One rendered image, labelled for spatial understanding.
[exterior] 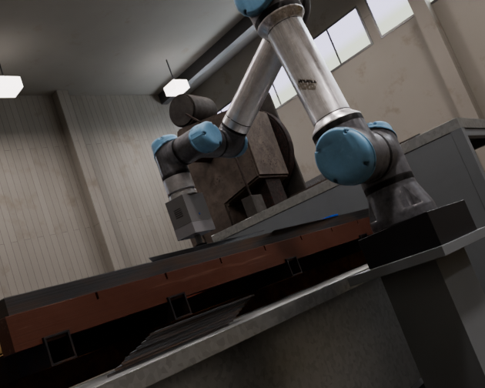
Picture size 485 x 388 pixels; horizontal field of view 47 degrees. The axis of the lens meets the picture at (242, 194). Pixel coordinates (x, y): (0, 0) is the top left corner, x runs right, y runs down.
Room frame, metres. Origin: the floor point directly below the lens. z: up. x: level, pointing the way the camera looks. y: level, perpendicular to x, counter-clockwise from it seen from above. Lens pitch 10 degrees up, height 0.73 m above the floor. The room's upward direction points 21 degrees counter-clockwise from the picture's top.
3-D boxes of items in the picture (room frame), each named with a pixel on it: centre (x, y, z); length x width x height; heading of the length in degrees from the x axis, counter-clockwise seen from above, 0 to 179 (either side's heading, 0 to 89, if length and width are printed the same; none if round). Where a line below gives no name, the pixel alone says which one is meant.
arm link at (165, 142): (1.42, 0.14, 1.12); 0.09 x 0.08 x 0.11; 57
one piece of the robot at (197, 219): (1.43, 0.15, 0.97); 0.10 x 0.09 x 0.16; 57
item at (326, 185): (2.62, -0.48, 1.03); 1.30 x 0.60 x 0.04; 53
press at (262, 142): (6.36, -0.08, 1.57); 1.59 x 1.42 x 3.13; 48
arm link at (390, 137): (1.27, -0.32, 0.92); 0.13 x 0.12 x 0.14; 147
